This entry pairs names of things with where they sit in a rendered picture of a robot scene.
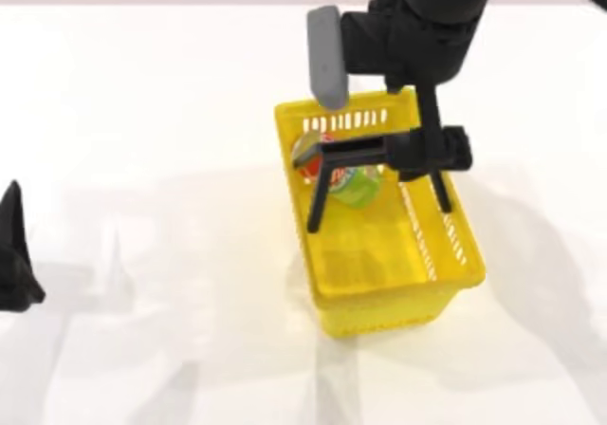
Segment green snack packet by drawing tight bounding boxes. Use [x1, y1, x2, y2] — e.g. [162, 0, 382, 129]
[290, 130, 383, 209]

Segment yellow plastic basket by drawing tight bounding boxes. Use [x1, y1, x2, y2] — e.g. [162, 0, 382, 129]
[273, 86, 487, 340]

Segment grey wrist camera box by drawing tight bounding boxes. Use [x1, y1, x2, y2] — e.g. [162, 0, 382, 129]
[306, 4, 350, 111]

